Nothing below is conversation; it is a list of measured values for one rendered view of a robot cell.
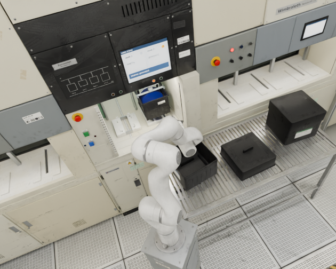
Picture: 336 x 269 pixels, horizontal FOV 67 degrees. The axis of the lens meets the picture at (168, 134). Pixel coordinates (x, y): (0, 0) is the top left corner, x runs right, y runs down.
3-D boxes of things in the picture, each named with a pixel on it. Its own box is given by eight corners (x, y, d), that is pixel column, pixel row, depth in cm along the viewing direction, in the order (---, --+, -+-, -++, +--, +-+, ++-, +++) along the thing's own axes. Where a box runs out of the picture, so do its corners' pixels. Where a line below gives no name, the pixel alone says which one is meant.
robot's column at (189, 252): (190, 296, 202) (182, 269, 146) (159, 282, 212) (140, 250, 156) (201, 261, 218) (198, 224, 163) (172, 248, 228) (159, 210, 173)
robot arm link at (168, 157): (158, 207, 143) (185, 215, 137) (148, 224, 134) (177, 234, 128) (151, 134, 114) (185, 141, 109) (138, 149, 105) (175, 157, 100)
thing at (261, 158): (241, 181, 180) (242, 171, 170) (219, 153, 199) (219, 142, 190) (276, 165, 185) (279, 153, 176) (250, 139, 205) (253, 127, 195)
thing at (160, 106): (145, 125, 211) (137, 95, 188) (138, 110, 225) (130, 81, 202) (173, 115, 215) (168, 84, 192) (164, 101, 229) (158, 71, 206)
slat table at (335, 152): (191, 256, 222) (183, 219, 166) (166, 200, 262) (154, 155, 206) (314, 198, 243) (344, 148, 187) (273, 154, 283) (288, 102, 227)
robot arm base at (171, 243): (177, 258, 151) (174, 247, 137) (149, 246, 157) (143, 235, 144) (189, 228, 162) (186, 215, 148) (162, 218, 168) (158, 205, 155)
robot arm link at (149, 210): (171, 238, 140) (166, 220, 123) (142, 228, 147) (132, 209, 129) (178, 218, 148) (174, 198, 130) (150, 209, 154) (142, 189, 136)
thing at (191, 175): (167, 165, 197) (164, 151, 185) (196, 149, 205) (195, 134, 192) (186, 191, 180) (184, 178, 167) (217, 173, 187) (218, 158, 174)
